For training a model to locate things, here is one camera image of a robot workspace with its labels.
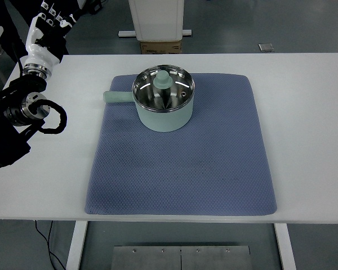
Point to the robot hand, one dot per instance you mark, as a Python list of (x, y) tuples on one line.
[(36, 53)]

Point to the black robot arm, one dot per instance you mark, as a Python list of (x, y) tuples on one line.
[(5, 140)]

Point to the person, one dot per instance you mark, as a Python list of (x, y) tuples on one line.
[(14, 22)]

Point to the black box on floor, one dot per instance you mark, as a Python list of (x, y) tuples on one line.
[(95, 8)]

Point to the white floor foot bar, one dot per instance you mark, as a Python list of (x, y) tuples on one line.
[(126, 33)]

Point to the brown cardboard box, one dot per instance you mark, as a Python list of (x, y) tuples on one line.
[(160, 46)]

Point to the glass lid with green knob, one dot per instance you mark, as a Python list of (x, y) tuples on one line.
[(162, 80)]

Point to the blue textured mat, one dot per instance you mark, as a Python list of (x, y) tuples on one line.
[(186, 182)]

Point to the white table leg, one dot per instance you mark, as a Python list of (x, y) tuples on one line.
[(76, 247), (286, 247)]

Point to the grey floor socket plate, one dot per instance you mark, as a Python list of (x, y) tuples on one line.
[(265, 47)]

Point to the grey metal plate with screws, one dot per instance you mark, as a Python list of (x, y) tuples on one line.
[(157, 258)]

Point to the white pedestal cabinet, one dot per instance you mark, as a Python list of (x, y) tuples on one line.
[(157, 19)]

